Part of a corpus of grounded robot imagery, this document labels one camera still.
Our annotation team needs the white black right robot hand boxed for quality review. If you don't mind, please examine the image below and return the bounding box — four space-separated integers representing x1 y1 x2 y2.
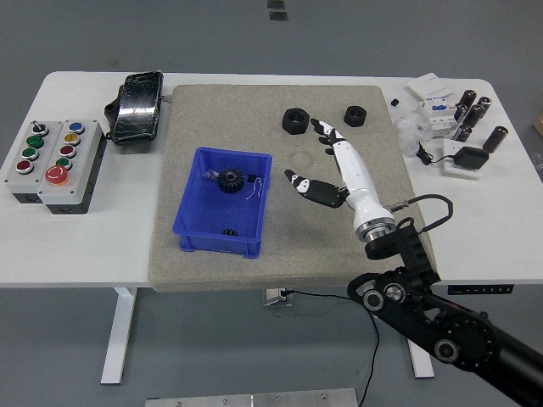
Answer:
283 119 396 232

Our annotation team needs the black toothed gear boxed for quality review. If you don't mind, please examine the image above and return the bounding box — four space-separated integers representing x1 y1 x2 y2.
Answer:
217 166 245 196

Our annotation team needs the small black hex nut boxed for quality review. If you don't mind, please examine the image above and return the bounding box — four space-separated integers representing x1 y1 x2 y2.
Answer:
342 104 369 128

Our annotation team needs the large black hex nut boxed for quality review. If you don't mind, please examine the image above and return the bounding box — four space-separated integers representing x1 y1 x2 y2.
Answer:
281 107 311 137

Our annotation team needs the blue plastic box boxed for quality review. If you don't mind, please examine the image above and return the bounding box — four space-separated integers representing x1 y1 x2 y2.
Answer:
171 146 274 260

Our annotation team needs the grey emergency-stop button box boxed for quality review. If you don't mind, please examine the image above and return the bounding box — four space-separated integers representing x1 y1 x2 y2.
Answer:
36 119 108 215

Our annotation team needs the grey four-button control box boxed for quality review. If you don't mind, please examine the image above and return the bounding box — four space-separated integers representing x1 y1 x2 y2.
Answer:
3 120 65 205

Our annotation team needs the crumpled clear plastic bag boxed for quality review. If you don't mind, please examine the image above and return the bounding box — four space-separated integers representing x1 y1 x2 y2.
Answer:
391 110 434 159

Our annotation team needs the white square block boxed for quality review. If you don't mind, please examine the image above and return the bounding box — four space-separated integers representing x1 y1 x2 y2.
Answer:
440 138 485 181

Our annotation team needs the thin white thread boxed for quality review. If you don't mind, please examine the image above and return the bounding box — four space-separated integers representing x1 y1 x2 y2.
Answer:
245 178 265 201

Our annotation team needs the white circuit breaker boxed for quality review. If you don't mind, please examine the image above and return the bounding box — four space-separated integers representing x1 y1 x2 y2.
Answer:
418 93 462 140

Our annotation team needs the grey-brown foam mat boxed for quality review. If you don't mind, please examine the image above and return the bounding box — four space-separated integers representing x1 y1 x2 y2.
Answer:
147 84 438 294

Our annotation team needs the silver under-table power socket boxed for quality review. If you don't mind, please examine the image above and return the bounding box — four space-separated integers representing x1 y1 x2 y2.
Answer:
260 288 294 308

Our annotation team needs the white table leg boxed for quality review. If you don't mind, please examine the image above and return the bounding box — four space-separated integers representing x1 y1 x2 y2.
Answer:
406 337 436 379
100 287 138 386

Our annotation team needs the black plastic-wrapped device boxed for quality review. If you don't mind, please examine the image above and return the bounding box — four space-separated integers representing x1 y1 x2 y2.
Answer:
103 70 165 148

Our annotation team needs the silver metal plate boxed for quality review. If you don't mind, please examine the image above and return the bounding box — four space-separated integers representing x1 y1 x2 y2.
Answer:
144 387 360 407

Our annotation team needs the white wall switch plate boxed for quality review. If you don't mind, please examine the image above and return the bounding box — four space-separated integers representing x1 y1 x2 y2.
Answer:
406 72 453 98

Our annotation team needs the black square adapter with cord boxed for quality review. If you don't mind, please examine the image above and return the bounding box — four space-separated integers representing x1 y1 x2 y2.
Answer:
415 141 490 172

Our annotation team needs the black power cable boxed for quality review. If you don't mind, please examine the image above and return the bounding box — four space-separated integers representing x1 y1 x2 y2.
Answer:
281 289 381 407

